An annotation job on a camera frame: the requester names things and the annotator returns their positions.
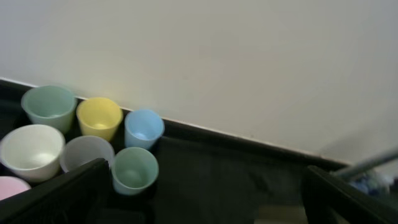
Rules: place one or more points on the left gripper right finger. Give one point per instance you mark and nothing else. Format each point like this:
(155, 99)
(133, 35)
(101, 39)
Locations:
(345, 199)

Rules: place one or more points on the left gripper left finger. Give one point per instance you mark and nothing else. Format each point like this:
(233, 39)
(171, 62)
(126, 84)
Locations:
(62, 199)

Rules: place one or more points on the pink cup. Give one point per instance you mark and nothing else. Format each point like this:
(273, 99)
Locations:
(11, 186)

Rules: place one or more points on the blue soap bottle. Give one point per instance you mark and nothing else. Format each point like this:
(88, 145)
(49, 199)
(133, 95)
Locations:
(367, 185)

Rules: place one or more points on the steel tap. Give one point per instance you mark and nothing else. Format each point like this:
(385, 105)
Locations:
(363, 166)

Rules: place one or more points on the grey cup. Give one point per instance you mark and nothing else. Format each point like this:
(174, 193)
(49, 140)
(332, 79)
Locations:
(84, 151)

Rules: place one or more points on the white cup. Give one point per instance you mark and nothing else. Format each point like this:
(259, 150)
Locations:
(31, 152)

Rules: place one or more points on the green cup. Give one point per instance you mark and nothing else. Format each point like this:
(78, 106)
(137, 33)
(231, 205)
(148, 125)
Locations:
(49, 104)
(133, 169)

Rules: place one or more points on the yellow cup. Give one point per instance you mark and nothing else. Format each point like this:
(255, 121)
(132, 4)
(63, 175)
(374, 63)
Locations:
(99, 116)

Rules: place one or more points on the black tray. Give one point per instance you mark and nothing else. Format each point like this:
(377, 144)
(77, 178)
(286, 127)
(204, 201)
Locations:
(9, 118)

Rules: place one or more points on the blue cup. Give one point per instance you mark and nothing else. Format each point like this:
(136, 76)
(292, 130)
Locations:
(143, 127)

